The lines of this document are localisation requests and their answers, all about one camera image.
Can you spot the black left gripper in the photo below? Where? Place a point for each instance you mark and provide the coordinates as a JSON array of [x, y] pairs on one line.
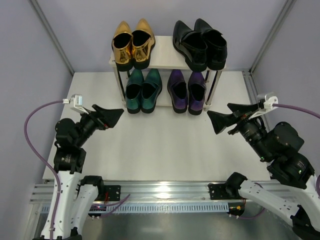
[[99, 120]]

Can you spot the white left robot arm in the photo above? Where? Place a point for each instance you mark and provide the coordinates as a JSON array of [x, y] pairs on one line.
[[73, 195]]

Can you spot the gold loafer shoe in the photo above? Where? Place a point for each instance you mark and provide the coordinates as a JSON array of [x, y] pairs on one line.
[[143, 42], [122, 47]]

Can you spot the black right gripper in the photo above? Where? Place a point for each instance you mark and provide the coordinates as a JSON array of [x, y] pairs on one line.
[[238, 122]]

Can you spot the purple loafer shoe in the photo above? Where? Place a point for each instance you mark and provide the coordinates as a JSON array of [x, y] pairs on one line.
[[177, 89], [197, 91]]

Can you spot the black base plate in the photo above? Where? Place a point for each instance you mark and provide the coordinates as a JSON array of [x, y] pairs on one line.
[[217, 191], [110, 193]]

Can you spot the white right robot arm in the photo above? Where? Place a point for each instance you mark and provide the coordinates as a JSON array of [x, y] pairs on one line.
[[293, 194]]

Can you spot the black loafer shoe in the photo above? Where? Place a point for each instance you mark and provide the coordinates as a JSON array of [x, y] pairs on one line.
[[217, 51], [190, 44]]

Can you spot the white two-tier shoe shelf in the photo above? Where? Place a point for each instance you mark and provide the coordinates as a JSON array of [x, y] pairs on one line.
[[165, 58]]

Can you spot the green loafer shoe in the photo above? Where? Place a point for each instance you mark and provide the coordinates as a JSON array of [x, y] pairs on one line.
[[151, 89], [133, 91]]

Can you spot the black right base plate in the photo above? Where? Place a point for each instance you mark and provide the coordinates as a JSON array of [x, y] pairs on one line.
[[217, 191]]

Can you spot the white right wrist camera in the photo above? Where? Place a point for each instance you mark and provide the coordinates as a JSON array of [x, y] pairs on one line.
[[266, 103]]

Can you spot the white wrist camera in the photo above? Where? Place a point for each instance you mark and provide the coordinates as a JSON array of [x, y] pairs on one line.
[[76, 103], [266, 103]]

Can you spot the slotted grey cable duct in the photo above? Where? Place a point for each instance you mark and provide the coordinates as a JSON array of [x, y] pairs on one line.
[[172, 207]]

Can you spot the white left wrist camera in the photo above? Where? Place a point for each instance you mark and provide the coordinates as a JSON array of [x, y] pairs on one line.
[[76, 103]]

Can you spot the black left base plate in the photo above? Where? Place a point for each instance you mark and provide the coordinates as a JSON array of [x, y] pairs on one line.
[[110, 193]]

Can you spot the aluminium mounting rail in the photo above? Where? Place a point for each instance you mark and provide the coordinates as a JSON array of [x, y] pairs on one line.
[[161, 191]]

